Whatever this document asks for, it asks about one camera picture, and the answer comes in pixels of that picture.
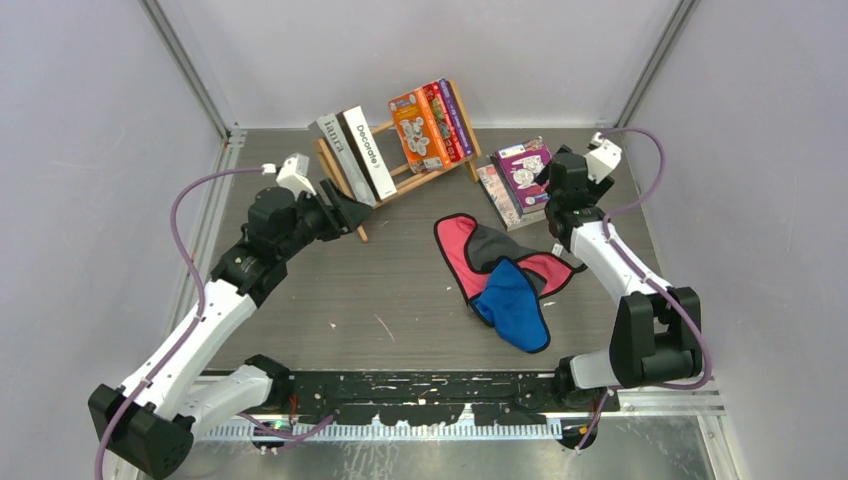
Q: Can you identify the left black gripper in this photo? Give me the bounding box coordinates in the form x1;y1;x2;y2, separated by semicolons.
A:
278;179;372;260

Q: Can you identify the purple illustrated book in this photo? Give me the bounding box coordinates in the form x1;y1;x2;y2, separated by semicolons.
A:
492;136;551;215

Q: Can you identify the grey Iantra book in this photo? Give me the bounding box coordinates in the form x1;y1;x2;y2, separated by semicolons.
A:
309;114;377;207

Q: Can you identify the white Decorate Furniture book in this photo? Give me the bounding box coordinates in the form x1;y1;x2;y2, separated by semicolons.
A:
336;106;397;201

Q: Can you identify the orange 78-Storey Treehouse book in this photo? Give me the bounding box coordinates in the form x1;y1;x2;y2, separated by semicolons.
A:
388;87;450;174

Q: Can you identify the purple 52-Storey Treehouse book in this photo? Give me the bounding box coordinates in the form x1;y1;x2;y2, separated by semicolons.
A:
438;78;474;159

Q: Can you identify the red white illustrated book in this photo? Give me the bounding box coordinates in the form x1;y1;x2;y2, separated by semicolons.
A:
423;82;464;164

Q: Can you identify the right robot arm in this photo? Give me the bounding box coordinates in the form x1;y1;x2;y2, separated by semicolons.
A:
536;141;704;411

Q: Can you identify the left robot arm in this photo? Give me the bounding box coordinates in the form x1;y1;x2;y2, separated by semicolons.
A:
88;180;373;479

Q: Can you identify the pale book under purple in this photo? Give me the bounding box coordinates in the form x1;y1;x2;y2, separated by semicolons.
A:
476;165;545;232

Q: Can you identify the red grey cloth bib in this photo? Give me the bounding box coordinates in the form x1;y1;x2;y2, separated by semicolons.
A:
433;213;587;303

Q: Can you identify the blue oven mitt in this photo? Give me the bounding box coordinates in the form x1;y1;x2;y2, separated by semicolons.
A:
470;257;550;354

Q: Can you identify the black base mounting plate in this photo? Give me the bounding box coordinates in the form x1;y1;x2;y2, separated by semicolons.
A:
227;369;621;429

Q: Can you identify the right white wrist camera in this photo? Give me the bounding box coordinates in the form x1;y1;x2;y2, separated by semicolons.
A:
584;132;623;184

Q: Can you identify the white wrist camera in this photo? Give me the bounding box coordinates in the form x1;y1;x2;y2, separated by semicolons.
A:
261;153;317;197
584;132;623;184

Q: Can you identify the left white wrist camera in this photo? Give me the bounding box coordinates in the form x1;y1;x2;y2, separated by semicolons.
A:
261;153;317;197

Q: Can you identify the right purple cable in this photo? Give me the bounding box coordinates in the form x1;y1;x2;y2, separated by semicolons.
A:
572;127;714;453

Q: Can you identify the purple cable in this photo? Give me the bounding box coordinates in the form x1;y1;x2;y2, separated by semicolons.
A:
572;127;714;453
93;166;336;480

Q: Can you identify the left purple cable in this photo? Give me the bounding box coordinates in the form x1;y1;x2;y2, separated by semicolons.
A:
93;166;336;480

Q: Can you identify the slotted cable duct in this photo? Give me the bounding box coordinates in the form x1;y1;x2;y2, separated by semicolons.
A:
196;418;563;443

